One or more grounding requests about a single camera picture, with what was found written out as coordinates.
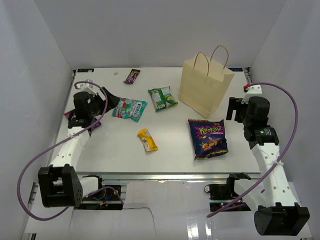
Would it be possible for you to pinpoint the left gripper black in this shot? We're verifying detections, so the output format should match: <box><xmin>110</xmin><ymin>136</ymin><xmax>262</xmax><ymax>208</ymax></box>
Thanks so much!
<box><xmin>88</xmin><ymin>87</ymin><xmax>120</xmax><ymax>118</ymax></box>

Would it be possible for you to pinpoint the teal Fox's candy bag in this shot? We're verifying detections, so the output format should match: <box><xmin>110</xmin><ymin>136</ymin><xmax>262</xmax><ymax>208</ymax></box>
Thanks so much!
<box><xmin>111</xmin><ymin>97</ymin><xmax>148</xmax><ymax>123</ymax></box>

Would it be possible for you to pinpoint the brown purple chocolate bar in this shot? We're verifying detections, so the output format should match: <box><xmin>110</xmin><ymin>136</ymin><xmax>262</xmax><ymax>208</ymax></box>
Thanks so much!
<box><xmin>124</xmin><ymin>69</ymin><xmax>141</xmax><ymax>84</ymax></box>

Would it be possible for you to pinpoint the dark blue Krokant snack bag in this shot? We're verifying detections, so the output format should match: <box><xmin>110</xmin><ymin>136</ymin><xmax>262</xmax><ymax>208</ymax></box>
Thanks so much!
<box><xmin>188</xmin><ymin>118</ymin><xmax>229</xmax><ymax>160</ymax></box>

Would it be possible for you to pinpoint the purple snack wrapper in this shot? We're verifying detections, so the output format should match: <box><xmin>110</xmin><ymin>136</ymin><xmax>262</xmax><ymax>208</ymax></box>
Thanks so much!
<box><xmin>63</xmin><ymin>109</ymin><xmax>102</xmax><ymax>131</ymax></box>

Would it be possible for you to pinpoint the green Fox's tea candy bag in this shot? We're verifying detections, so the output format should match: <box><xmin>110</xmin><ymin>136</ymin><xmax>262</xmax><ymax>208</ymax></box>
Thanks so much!
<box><xmin>148</xmin><ymin>86</ymin><xmax>178</xmax><ymax>112</ymax></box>

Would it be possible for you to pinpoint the yellow snack packet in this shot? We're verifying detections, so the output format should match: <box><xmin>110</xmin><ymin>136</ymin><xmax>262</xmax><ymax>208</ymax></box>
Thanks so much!
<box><xmin>137</xmin><ymin>128</ymin><xmax>158</xmax><ymax>152</ymax></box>

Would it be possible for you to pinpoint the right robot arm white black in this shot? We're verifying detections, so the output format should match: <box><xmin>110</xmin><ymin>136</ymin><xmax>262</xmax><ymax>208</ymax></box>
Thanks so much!
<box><xmin>225</xmin><ymin>96</ymin><xmax>310</xmax><ymax>236</ymax></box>

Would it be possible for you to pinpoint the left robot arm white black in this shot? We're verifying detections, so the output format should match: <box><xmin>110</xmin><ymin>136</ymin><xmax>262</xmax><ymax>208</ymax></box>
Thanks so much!
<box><xmin>38</xmin><ymin>84</ymin><xmax>120</xmax><ymax>208</ymax></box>

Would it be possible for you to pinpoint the beige paper bag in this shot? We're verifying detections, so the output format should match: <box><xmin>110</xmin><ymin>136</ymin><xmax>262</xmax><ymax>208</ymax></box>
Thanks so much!
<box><xmin>178</xmin><ymin>51</ymin><xmax>235</xmax><ymax>119</ymax></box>

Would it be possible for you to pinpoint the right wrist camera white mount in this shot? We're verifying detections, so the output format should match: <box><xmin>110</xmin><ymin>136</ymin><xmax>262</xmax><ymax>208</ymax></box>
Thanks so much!
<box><xmin>241</xmin><ymin>83</ymin><xmax>262</xmax><ymax>104</ymax></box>

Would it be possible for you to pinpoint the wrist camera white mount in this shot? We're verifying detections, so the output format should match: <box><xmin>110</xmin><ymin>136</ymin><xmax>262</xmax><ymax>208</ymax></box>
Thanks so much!
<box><xmin>74</xmin><ymin>79</ymin><xmax>98</xmax><ymax>97</ymax></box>
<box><xmin>241</xmin><ymin>83</ymin><xmax>262</xmax><ymax>104</ymax></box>

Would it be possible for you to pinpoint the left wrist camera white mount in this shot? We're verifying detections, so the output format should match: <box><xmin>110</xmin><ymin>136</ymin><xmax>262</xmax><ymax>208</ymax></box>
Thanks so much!
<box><xmin>74</xmin><ymin>79</ymin><xmax>98</xmax><ymax>97</ymax></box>

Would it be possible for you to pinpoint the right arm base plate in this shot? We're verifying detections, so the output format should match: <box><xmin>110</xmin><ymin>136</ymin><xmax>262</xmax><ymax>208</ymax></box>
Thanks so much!
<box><xmin>203</xmin><ymin>172</ymin><xmax>260</xmax><ymax>213</ymax></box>

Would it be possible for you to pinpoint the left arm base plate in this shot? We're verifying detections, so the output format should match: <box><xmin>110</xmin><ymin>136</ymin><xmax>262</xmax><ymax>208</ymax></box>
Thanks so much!
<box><xmin>73</xmin><ymin>185</ymin><xmax>127</xmax><ymax>211</ymax></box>

